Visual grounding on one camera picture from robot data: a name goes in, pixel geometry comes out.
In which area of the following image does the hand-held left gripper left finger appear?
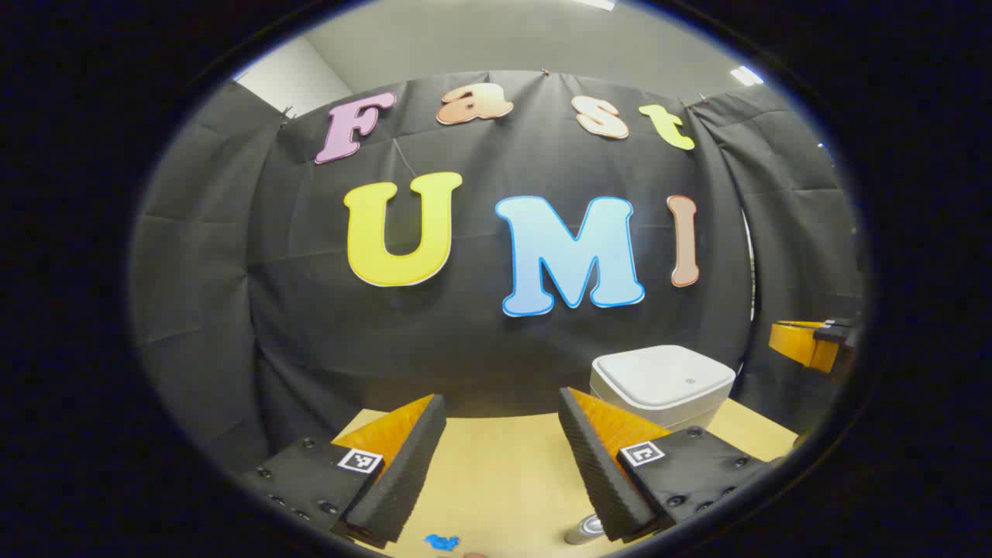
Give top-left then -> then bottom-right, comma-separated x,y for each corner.
236,394 -> 448,549

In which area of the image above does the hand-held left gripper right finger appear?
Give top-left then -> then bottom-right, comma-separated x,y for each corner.
558,387 -> 776,543

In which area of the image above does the silver pop can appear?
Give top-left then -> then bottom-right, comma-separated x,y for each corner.
564,514 -> 605,546

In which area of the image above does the white desktop garbage bin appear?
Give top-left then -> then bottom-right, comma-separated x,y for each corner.
590,345 -> 737,432

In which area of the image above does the wooden desktop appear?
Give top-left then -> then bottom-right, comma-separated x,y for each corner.
332,399 -> 799,558

